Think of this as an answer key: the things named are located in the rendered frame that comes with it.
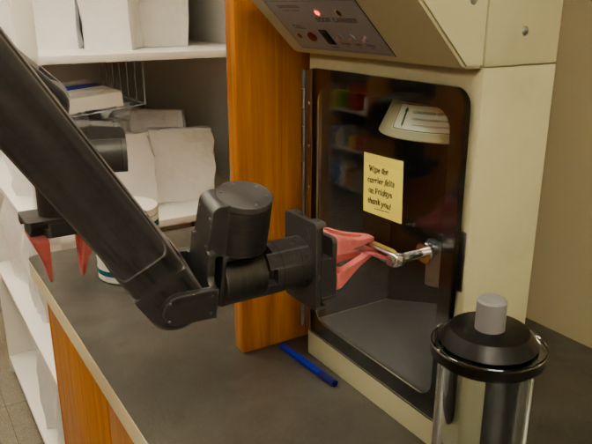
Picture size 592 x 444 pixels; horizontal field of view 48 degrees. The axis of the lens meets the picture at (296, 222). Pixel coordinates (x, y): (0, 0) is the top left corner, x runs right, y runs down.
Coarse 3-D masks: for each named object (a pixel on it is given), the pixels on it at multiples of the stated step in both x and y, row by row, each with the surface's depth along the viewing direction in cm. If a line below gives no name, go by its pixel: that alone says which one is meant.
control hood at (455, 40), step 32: (256, 0) 84; (384, 0) 63; (416, 0) 60; (448, 0) 61; (480, 0) 63; (288, 32) 86; (384, 32) 69; (416, 32) 65; (448, 32) 62; (480, 32) 64; (448, 64) 66; (480, 64) 65
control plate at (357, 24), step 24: (264, 0) 82; (288, 0) 77; (312, 0) 73; (336, 0) 70; (288, 24) 83; (312, 24) 79; (336, 24) 74; (360, 24) 71; (312, 48) 85; (336, 48) 80; (360, 48) 76; (384, 48) 72
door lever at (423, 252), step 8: (360, 248) 78; (368, 248) 77; (376, 248) 75; (384, 248) 75; (392, 248) 75; (416, 248) 77; (424, 248) 75; (376, 256) 76; (384, 256) 74; (392, 256) 73; (400, 256) 73; (408, 256) 74; (416, 256) 74; (424, 256) 75; (432, 256) 75; (392, 264) 73; (400, 264) 73
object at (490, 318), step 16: (480, 304) 61; (496, 304) 60; (464, 320) 64; (480, 320) 61; (496, 320) 61; (512, 320) 64; (448, 336) 62; (464, 336) 61; (480, 336) 61; (496, 336) 61; (512, 336) 61; (528, 336) 61; (464, 352) 60; (480, 352) 59; (496, 352) 59; (512, 352) 59; (528, 352) 59
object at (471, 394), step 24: (432, 336) 64; (456, 360) 59; (456, 384) 61; (480, 384) 59; (504, 384) 59; (528, 384) 60; (456, 408) 61; (480, 408) 60; (504, 408) 60; (528, 408) 61; (432, 432) 67; (456, 432) 62; (480, 432) 61; (504, 432) 61; (528, 432) 63
